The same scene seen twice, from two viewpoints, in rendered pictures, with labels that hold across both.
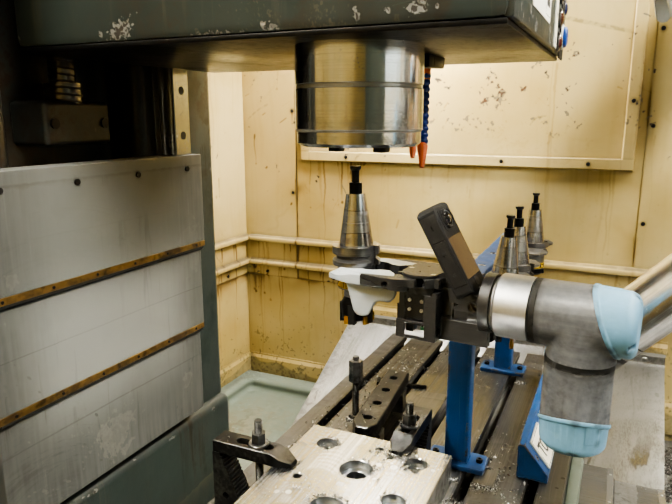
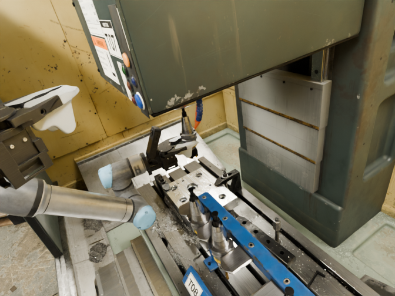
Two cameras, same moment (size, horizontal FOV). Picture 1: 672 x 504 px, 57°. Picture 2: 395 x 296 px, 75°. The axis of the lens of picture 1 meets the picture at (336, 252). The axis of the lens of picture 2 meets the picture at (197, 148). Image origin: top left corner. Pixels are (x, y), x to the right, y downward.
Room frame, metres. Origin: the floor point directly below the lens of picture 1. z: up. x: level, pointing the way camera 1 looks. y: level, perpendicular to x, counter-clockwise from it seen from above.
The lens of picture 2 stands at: (1.37, -0.65, 1.77)
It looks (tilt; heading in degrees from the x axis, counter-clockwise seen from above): 32 degrees down; 131
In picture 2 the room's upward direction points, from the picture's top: 12 degrees counter-clockwise
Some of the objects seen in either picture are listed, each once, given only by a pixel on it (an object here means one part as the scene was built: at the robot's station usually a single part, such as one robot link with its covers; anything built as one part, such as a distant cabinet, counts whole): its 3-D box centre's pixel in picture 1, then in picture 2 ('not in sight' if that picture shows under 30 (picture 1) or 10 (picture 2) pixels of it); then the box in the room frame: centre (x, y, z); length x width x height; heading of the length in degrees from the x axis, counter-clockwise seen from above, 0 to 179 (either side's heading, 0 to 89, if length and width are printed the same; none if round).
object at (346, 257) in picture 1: (356, 253); (188, 135); (0.80, -0.03, 1.31); 0.06 x 0.06 x 0.03
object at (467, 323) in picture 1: (447, 301); (159, 158); (0.74, -0.14, 1.26); 0.12 x 0.08 x 0.09; 59
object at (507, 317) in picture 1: (514, 305); (137, 165); (0.70, -0.21, 1.27); 0.08 x 0.05 x 0.08; 149
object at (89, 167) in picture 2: not in sight; (156, 171); (0.20, 0.25, 0.75); 0.89 x 0.67 x 0.26; 65
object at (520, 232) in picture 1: (517, 244); (218, 232); (1.11, -0.33, 1.26); 0.04 x 0.04 x 0.07
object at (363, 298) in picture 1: (360, 292); (181, 143); (0.76, -0.03, 1.27); 0.09 x 0.03 x 0.06; 73
